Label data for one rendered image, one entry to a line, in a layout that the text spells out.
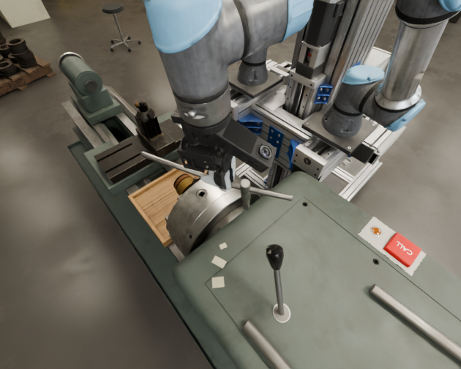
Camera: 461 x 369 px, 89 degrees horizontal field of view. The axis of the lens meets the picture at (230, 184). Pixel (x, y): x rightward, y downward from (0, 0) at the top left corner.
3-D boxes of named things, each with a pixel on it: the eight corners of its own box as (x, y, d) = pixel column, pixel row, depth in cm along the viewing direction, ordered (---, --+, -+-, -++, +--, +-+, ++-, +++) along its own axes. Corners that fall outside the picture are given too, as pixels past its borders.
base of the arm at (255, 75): (252, 66, 125) (253, 46, 117) (274, 77, 118) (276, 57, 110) (230, 77, 118) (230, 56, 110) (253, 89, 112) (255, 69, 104)
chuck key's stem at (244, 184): (252, 204, 59) (251, 179, 49) (249, 212, 58) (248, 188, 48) (244, 202, 59) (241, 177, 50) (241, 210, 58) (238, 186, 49)
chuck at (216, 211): (262, 216, 96) (260, 176, 68) (203, 271, 88) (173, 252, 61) (256, 210, 97) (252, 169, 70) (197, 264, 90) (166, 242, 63)
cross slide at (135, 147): (189, 141, 125) (189, 135, 122) (113, 184, 109) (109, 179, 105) (171, 124, 133) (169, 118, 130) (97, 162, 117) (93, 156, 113)
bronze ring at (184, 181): (205, 181, 84) (189, 167, 88) (183, 196, 81) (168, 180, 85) (207, 196, 92) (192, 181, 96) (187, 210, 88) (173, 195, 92)
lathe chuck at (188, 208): (256, 210, 97) (251, 169, 70) (197, 264, 90) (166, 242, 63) (241, 196, 101) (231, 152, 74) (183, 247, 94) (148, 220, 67)
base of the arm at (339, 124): (334, 107, 104) (342, 87, 96) (366, 124, 97) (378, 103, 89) (314, 124, 97) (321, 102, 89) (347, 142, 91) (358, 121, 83)
